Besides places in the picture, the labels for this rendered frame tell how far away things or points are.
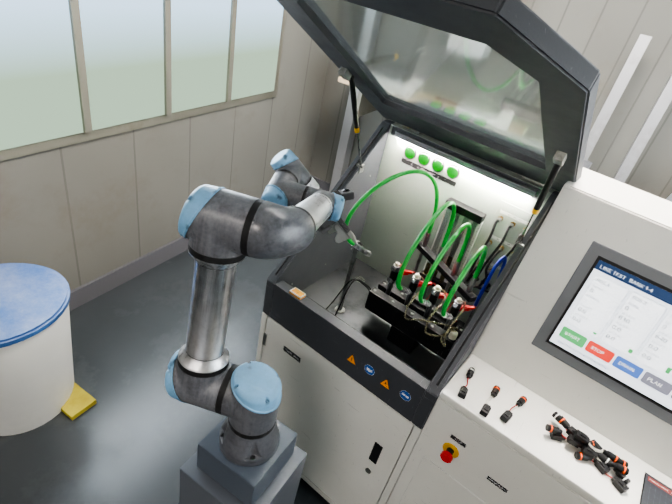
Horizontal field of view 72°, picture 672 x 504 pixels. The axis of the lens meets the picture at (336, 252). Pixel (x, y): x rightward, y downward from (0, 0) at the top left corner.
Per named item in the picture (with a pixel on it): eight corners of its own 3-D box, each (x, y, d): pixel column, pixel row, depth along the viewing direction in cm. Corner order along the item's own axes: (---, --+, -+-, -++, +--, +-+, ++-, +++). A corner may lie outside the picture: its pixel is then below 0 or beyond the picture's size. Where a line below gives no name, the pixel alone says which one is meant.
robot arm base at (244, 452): (253, 478, 109) (257, 455, 104) (205, 442, 115) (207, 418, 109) (290, 434, 121) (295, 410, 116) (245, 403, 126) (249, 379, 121)
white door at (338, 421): (249, 427, 209) (265, 316, 171) (253, 424, 211) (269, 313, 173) (363, 531, 182) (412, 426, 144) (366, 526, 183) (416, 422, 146)
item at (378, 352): (269, 317, 171) (274, 284, 162) (277, 312, 174) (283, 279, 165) (410, 422, 145) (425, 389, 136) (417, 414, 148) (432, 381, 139)
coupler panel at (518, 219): (466, 274, 172) (498, 202, 155) (469, 271, 175) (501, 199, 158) (498, 292, 167) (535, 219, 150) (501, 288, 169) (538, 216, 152)
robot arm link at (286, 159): (263, 169, 132) (274, 152, 138) (287, 197, 138) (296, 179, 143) (283, 160, 128) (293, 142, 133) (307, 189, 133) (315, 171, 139)
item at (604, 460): (537, 438, 125) (546, 426, 122) (548, 415, 133) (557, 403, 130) (625, 497, 116) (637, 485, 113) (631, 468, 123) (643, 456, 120)
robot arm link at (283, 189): (298, 201, 122) (311, 176, 129) (258, 189, 123) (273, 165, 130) (296, 222, 128) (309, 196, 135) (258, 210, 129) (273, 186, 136)
